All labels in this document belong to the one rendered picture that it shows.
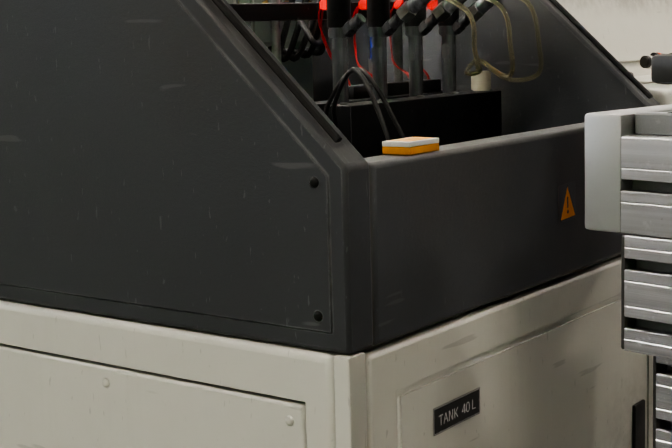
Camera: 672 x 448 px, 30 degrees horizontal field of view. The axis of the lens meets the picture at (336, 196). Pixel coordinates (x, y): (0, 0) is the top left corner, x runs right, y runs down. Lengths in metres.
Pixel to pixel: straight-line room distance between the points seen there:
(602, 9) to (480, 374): 0.93
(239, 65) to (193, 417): 0.33
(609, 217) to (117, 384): 0.53
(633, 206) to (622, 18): 1.16
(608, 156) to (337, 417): 0.32
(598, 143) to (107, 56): 0.48
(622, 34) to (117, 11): 1.09
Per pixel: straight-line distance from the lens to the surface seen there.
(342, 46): 1.45
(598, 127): 0.97
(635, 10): 2.16
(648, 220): 0.95
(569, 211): 1.39
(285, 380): 1.10
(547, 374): 1.37
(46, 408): 1.35
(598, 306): 1.48
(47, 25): 1.26
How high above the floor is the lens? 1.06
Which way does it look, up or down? 7 degrees down
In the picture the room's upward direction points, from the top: 2 degrees counter-clockwise
